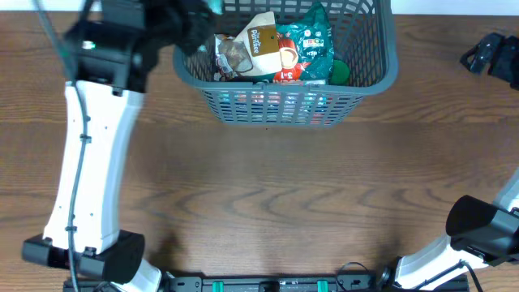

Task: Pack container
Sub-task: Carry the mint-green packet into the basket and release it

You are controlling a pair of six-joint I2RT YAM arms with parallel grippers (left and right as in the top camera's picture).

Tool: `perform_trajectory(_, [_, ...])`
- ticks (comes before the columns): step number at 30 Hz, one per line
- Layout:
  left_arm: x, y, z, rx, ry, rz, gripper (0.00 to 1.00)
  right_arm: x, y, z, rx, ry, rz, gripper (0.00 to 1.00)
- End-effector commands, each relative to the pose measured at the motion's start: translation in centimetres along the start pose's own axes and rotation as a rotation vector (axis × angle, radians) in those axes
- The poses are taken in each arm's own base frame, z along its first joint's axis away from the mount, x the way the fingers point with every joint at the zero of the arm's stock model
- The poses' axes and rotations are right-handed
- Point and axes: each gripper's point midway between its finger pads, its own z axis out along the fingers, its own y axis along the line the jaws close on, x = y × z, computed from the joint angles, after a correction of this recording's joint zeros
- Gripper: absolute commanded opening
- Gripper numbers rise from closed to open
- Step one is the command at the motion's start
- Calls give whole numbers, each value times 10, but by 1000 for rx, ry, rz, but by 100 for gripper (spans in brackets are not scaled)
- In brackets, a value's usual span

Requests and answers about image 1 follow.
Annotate Pantree cookie pouch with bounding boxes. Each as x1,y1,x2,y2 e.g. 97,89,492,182
214,11,282,83

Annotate Kleenex tissue multipack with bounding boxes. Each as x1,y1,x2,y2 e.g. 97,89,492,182
203,82,334,126

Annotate green Nescafe coffee bag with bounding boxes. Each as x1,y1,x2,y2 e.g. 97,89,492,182
252,2,334,83

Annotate small green packet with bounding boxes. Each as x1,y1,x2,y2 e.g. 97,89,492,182
329,59,350,85

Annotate small white-green sachet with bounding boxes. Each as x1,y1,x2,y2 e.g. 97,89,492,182
206,0,223,15

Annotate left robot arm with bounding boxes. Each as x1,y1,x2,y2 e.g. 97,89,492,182
21,0,223,291

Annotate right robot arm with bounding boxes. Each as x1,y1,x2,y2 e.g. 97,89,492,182
375,32,518,291

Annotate grey plastic mesh basket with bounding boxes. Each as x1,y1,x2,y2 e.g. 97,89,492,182
174,1,398,127

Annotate black aluminium rail base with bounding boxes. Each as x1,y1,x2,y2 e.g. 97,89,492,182
78,270,470,292

